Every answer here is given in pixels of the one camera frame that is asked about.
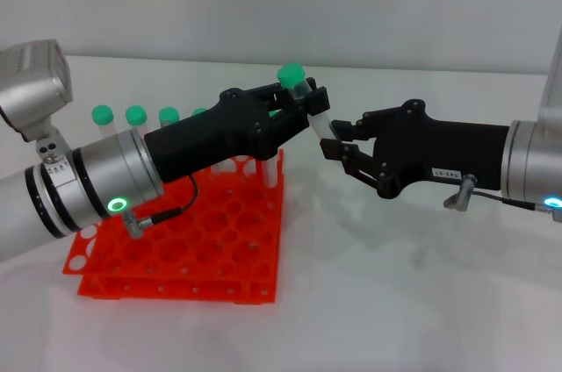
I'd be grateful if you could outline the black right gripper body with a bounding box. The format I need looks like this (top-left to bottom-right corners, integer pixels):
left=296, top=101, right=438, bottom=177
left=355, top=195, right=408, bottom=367
left=362, top=99, right=510, bottom=200

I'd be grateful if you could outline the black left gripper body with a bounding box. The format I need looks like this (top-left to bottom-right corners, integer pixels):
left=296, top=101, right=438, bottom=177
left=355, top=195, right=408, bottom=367
left=143, top=88, right=308, bottom=183

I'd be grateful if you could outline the orange plastic test tube rack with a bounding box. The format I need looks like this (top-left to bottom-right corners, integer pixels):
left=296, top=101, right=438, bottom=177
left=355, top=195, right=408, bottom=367
left=61, top=147, right=285, bottom=305

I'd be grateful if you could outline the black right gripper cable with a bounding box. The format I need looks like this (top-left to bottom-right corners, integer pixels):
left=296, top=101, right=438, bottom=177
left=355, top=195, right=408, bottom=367
left=442, top=174, right=562, bottom=216

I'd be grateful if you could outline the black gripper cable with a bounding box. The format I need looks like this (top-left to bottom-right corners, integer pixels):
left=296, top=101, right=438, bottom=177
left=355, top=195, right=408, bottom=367
left=124, top=174, right=198, bottom=240
left=442, top=174, right=562, bottom=216

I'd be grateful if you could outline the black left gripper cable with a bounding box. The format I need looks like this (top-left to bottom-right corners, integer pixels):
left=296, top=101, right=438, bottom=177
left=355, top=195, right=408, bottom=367
left=124, top=174, right=198, bottom=240

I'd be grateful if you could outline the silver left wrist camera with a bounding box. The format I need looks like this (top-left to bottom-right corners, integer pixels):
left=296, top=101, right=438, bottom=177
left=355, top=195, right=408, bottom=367
left=0, top=39, right=74, bottom=167

